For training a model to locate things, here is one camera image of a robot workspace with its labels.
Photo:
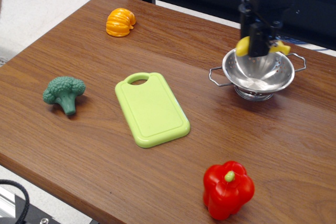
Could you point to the green toy broccoli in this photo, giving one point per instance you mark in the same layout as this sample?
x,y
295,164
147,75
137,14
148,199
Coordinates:
x,y
63,91

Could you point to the light green cutting board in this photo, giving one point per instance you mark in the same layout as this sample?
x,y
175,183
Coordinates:
x,y
151,109

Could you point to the steel colander with handles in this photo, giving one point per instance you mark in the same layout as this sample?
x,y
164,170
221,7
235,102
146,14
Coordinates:
x,y
258,78

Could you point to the black metal bracket with screw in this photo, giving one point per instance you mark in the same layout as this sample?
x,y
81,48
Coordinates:
x,y
62,214

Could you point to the red toy bell pepper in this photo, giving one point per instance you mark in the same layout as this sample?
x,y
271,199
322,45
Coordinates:
x,y
227,188

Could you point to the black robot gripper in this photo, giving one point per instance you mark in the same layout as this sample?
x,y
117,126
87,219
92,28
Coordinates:
x,y
261,19

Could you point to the orange toy pumpkin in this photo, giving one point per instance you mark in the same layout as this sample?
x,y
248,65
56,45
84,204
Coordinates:
x,y
120,22

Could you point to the yellow toy banana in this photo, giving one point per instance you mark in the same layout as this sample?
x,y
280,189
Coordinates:
x,y
245,48

